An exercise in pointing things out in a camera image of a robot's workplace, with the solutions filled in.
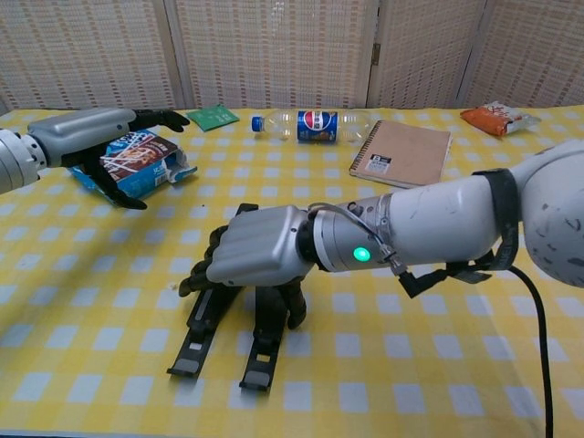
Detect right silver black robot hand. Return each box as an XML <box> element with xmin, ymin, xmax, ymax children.
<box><xmin>177</xmin><ymin>204</ymin><xmax>316</xmax><ymax>329</ymax></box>

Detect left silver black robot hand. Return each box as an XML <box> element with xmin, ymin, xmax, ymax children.
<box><xmin>26</xmin><ymin>108</ymin><xmax>191</xmax><ymax>211</ymax></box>

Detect black folding laptop stand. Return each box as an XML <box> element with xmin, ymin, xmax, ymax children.
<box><xmin>166</xmin><ymin>203</ymin><xmax>293</xmax><ymax>392</ymax></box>

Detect blue cookie box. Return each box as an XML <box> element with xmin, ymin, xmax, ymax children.
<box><xmin>69</xmin><ymin>129</ymin><xmax>199</xmax><ymax>202</ymax></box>

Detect clear Pepsi plastic bottle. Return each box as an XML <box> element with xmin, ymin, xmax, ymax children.
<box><xmin>251</xmin><ymin>108</ymin><xmax>373</xmax><ymax>145</ymax></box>

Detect green sachet packet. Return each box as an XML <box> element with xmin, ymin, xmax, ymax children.
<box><xmin>185</xmin><ymin>104</ymin><xmax>241</xmax><ymax>132</ymax></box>

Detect brown spiral notebook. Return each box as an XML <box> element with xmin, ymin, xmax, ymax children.
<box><xmin>349</xmin><ymin>120</ymin><xmax>453</xmax><ymax>190</ymax></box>

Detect woven folding screen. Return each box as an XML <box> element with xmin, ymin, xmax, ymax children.
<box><xmin>0</xmin><ymin>0</ymin><xmax>584</xmax><ymax>110</ymax></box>

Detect yellow checkered tablecloth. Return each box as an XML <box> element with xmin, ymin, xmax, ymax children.
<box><xmin>0</xmin><ymin>107</ymin><xmax>584</xmax><ymax>438</ymax></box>

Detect orange snack bag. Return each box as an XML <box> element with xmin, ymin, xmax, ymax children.
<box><xmin>459</xmin><ymin>100</ymin><xmax>543</xmax><ymax>139</ymax></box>

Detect black velcro strap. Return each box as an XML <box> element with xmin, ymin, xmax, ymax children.
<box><xmin>444</xmin><ymin>168</ymin><xmax>521</xmax><ymax>284</ymax></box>

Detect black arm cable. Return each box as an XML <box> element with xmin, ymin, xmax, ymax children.
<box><xmin>396</xmin><ymin>259</ymin><xmax>556</xmax><ymax>438</ymax></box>

